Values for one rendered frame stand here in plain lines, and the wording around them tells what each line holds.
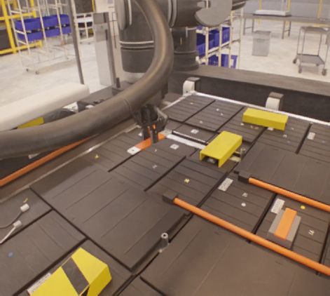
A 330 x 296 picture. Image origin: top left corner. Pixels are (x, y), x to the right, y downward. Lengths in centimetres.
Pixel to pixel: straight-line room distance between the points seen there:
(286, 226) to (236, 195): 16
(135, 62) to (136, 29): 7
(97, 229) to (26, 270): 16
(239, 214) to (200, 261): 16
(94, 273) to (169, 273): 14
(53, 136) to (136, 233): 36
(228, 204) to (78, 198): 38
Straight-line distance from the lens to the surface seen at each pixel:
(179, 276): 52
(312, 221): 67
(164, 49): 37
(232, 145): 84
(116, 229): 60
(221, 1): 64
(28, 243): 65
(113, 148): 88
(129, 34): 59
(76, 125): 27
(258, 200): 68
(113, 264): 56
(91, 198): 69
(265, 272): 54
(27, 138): 28
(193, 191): 68
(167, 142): 90
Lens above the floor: 146
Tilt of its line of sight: 28 degrees down
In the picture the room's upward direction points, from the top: 3 degrees counter-clockwise
